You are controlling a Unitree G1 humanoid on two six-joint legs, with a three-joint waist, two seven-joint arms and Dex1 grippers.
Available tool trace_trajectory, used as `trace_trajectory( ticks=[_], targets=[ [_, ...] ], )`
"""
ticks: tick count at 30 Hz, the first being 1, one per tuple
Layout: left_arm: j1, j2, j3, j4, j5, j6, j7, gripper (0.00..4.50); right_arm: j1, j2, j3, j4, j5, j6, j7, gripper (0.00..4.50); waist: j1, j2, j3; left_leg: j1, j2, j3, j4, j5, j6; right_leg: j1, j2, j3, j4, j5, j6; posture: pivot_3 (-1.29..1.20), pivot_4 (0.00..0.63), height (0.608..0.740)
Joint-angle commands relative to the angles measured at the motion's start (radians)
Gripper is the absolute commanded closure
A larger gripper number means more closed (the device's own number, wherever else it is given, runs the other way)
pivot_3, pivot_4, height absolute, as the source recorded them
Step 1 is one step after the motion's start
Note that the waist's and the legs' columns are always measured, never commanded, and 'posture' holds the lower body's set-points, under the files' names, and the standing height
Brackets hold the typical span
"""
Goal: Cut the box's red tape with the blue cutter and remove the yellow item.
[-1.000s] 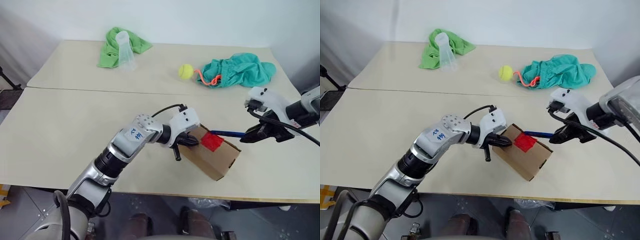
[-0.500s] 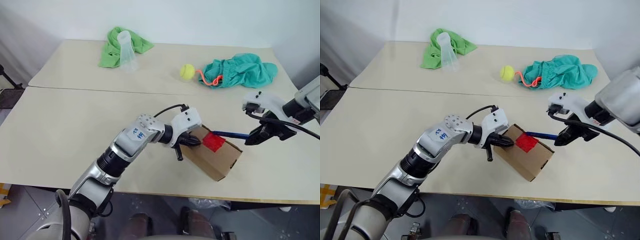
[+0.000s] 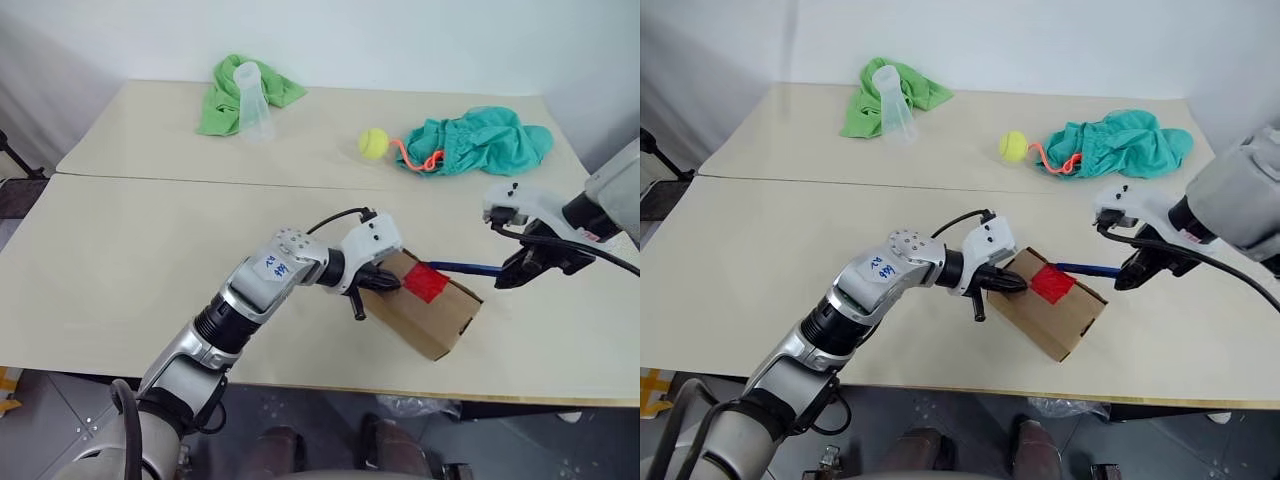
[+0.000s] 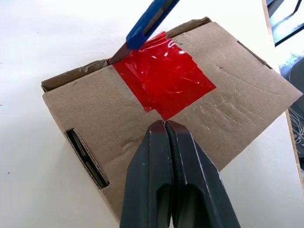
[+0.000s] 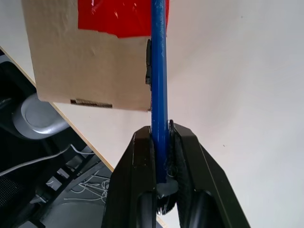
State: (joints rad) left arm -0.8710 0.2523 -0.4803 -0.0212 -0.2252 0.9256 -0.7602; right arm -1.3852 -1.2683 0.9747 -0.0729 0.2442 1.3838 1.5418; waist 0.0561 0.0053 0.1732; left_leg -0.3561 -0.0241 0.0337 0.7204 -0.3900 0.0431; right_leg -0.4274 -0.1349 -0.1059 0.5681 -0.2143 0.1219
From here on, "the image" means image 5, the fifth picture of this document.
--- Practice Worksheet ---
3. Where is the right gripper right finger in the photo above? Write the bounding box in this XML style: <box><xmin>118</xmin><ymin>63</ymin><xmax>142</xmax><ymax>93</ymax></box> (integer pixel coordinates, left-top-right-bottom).
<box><xmin>169</xmin><ymin>120</ymin><xmax>252</xmax><ymax>228</ymax></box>

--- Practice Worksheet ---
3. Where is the silver robot body joint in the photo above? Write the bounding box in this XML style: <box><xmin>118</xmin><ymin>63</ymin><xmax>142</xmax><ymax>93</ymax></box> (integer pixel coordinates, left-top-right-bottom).
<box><xmin>13</xmin><ymin>95</ymin><xmax>71</xmax><ymax>141</ymax></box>

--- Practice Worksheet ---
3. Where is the brown cardboard box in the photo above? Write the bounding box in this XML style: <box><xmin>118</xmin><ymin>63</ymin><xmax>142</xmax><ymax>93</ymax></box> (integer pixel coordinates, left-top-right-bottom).
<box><xmin>21</xmin><ymin>0</ymin><xmax>152</xmax><ymax>113</ymax></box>

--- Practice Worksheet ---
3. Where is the blue tool handle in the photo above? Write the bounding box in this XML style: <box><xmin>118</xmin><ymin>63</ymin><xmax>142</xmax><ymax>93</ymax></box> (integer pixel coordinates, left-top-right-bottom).
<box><xmin>144</xmin><ymin>0</ymin><xmax>179</xmax><ymax>199</ymax></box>

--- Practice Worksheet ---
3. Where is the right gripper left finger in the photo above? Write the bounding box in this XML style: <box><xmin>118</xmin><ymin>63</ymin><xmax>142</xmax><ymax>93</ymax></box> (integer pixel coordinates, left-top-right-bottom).
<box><xmin>101</xmin><ymin>125</ymin><xmax>158</xmax><ymax>228</ymax></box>

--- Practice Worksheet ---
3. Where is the white thin cable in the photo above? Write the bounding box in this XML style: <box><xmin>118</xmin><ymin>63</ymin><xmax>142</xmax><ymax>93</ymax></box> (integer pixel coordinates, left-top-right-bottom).
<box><xmin>0</xmin><ymin>144</ymin><xmax>95</xmax><ymax>178</ymax></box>

